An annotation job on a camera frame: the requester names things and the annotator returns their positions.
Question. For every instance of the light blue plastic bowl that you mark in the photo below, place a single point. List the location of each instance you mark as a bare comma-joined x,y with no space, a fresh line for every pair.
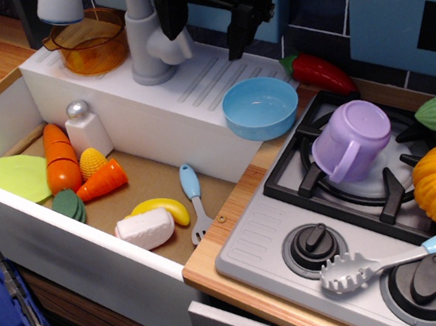
260,108

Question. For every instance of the grey toy faucet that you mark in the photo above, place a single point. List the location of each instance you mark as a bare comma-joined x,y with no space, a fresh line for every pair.
154,57

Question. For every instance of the red toy chili pepper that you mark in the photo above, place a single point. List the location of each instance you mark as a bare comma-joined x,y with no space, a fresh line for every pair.
312,70

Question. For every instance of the orange transparent pot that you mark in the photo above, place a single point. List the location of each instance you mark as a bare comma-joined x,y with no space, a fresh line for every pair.
95,45

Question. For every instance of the white salt shaker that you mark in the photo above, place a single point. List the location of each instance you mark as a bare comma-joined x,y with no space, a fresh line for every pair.
85,129

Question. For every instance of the yellow toy corn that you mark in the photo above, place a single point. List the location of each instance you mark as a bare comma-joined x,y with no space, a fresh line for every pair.
91,161

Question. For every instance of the orange carrot cone piece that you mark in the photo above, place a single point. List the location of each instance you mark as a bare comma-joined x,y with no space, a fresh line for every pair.
107,179

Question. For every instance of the purple plastic mug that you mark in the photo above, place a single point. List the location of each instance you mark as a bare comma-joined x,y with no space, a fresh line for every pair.
354,136

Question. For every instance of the white sink basin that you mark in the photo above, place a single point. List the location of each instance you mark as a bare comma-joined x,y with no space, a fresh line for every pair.
177,122

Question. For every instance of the yellow toy banana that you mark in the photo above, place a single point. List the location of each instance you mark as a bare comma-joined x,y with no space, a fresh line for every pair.
178,211

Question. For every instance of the long orange toy carrot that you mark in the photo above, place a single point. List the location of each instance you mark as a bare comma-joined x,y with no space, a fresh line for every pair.
63,170

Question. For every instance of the grey toy stove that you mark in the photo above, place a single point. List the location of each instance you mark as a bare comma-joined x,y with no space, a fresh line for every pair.
252,254

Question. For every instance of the white toy bread block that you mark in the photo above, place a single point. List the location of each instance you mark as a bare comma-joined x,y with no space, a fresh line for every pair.
147,230

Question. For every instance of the dark green toy leaf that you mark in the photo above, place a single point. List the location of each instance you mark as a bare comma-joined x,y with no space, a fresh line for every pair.
70,205

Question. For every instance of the light green plate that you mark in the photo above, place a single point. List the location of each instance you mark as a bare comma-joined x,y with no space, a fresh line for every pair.
25,176

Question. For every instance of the left black stove knob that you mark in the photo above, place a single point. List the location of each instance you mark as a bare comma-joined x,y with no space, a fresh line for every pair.
308,248

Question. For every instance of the black stove knob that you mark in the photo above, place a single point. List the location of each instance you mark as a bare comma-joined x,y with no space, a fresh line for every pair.
308,248
409,291

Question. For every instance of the right black stove knob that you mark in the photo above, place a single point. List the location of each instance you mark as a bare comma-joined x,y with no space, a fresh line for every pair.
409,291

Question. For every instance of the blue handled toy fork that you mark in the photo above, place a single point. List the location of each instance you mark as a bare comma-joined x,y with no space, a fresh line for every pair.
191,187

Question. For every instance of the blue handled pasta spoon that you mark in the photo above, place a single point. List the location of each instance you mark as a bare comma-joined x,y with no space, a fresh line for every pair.
346,273

